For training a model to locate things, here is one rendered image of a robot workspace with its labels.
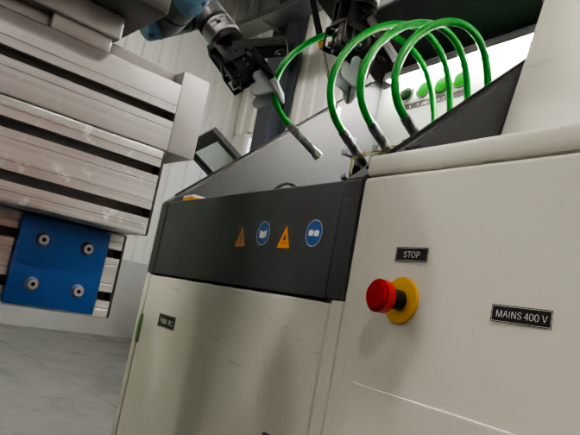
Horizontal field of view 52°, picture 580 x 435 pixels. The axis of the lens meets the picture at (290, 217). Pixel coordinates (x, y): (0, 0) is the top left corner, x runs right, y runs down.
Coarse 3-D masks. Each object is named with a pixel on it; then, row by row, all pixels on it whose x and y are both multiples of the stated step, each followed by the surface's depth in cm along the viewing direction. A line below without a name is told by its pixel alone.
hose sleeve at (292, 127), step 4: (292, 124) 126; (288, 128) 126; (292, 128) 126; (296, 128) 126; (292, 132) 126; (296, 132) 126; (300, 132) 126; (296, 136) 126; (300, 136) 126; (304, 136) 126; (300, 140) 126; (304, 140) 126; (308, 140) 127; (304, 144) 126; (308, 144) 126; (312, 144) 127; (308, 148) 126; (312, 148) 126; (316, 148) 127; (312, 152) 126
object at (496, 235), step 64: (576, 0) 92; (576, 64) 86; (512, 128) 89; (384, 192) 72; (448, 192) 63; (512, 192) 57; (576, 192) 51; (384, 256) 69; (448, 256) 61; (512, 256) 55; (576, 256) 50; (384, 320) 67; (448, 320) 59; (512, 320) 53; (576, 320) 48; (384, 384) 64; (448, 384) 57; (512, 384) 52; (576, 384) 47
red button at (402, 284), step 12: (372, 288) 64; (384, 288) 62; (396, 288) 66; (408, 288) 64; (372, 300) 63; (384, 300) 62; (396, 300) 63; (408, 300) 64; (384, 312) 63; (396, 312) 65; (408, 312) 64
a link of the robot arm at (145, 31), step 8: (152, 24) 125; (160, 24) 125; (168, 24) 124; (192, 24) 131; (144, 32) 128; (152, 32) 126; (160, 32) 127; (168, 32) 127; (176, 32) 128; (184, 32) 132; (152, 40) 128
